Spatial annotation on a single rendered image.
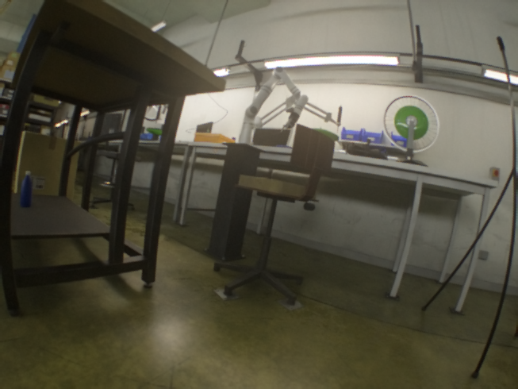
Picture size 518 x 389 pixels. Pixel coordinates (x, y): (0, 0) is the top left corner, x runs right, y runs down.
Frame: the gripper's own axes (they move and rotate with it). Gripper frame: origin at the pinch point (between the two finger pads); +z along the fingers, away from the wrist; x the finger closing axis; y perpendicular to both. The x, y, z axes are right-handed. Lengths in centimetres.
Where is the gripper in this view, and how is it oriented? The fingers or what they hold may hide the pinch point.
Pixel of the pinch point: (283, 130)
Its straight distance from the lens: 179.5
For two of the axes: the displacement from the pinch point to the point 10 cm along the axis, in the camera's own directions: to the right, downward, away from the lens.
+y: 7.6, 5.0, 4.1
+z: -4.5, 8.7, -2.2
